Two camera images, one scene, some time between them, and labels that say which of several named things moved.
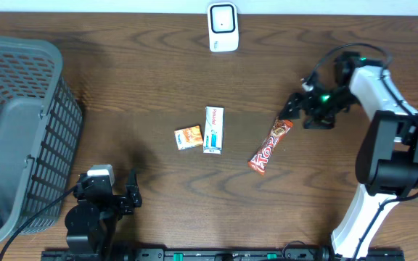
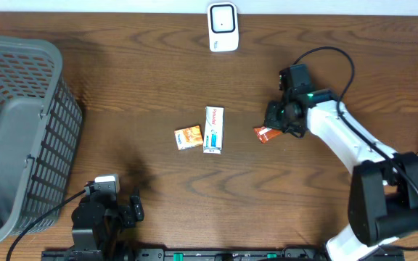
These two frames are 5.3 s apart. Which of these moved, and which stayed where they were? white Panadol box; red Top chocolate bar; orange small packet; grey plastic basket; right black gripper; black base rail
Moved: red Top chocolate bar; right black gripper
Stayed: grey plastic basket; white Panadol box; black base rail; orange small packet
